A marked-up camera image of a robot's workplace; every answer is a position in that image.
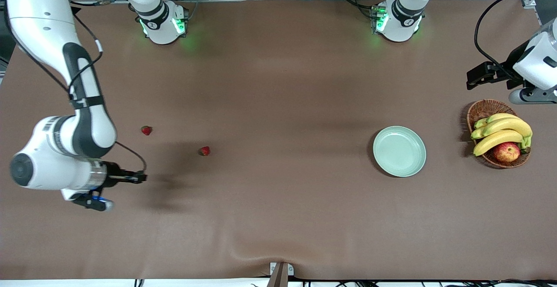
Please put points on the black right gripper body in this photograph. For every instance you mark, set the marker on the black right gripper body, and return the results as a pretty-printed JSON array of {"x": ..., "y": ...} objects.
[{"x": 113, "y": 176}]

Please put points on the red strawberry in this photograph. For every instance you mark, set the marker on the red strawberry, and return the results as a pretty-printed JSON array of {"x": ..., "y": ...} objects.
[
  {"x": 146, "y": 130},
  {"x": 204, "y": 150}
]

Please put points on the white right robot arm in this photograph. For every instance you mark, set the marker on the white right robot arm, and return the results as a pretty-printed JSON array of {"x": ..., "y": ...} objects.
[{"x": 43, "y": 21}]

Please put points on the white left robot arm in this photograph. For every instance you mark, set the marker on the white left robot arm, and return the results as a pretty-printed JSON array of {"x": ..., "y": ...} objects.
[{"x": 398, "y": 21}]

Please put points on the light green round plate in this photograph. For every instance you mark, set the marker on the light green round plate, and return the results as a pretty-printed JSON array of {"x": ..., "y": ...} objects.
[{"x": 398, "y": 152}]

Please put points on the brown wicker basket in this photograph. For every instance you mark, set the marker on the brown wicker basket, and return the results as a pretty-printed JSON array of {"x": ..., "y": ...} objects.
[{"x": 485, "y": 109}]

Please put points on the yellow banana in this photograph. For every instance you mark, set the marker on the yellow banana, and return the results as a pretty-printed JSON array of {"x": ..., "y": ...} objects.
[
  {"x": 500, "y": 116},
  {"x": 496, "y": 140},
  {"x": 509, "y": 125}
]

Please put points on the red yellow apple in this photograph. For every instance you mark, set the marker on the red yellow apple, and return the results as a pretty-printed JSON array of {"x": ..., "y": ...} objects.
[{"x": 507, "y": 152}]

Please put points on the brown table cover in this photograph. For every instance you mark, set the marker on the brown table cover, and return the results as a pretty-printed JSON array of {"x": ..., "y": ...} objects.
[{"x": 278, "y": 82}]

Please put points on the aluminium frame rail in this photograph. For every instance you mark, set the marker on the aluminium frame rail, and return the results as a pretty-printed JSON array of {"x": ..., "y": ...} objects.
[{"x": 528, "y": 1}]

